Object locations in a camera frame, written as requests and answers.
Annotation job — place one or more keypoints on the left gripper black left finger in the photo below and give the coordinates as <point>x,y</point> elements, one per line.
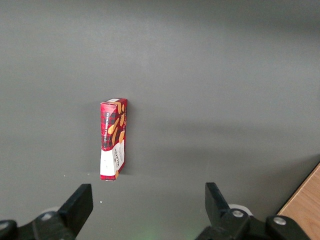
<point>72,210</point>

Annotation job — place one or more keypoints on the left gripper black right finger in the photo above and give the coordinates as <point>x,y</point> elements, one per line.
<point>217,207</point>

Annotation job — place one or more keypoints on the red shortbread biscuit box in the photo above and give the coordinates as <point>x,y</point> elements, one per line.
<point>112,140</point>

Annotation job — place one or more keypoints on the wooden two-drawer cabinet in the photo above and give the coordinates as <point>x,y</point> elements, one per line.
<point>307,202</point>

